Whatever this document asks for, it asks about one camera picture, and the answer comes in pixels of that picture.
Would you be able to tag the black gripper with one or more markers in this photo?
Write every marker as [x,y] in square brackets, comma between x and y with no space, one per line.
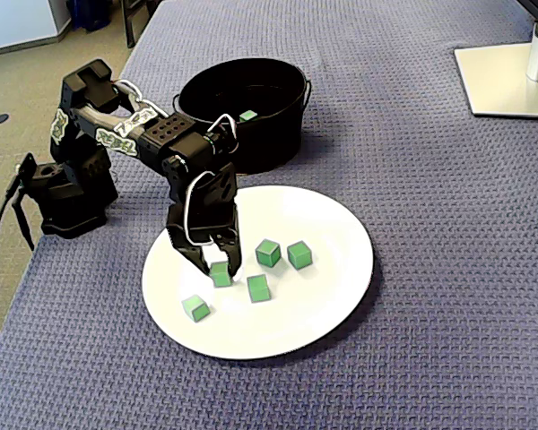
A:
[193,238]

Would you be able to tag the blue bin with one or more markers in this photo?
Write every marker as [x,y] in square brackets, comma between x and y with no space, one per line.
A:
[89,13]

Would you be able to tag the blue-grey woven table cloth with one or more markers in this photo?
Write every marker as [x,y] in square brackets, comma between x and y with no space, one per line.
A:
[430,269]

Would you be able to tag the black metal bucket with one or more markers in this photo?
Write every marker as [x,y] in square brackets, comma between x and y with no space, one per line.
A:
[273,143]

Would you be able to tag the black robot arm with stickers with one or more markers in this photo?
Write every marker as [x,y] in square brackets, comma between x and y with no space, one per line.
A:
[72,192]

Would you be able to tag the green cube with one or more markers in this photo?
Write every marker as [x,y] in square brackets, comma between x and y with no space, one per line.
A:
[300,255]
[195,308]
[220,275]
[258,289]
[248,116]
[267,253]

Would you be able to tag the white round plate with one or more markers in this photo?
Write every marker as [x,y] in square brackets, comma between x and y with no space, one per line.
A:
[318,291]

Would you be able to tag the white monitor stand base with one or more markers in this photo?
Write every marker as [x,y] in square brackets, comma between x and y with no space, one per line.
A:
[497,80]

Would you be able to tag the white wall panel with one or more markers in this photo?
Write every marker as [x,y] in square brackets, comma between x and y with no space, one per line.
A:
[13,22]

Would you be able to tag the dark chair frame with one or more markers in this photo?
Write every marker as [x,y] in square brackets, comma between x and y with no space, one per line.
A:
[132,22]

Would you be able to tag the black floor outlet disc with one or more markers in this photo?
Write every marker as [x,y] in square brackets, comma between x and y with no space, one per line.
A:
[0,119]

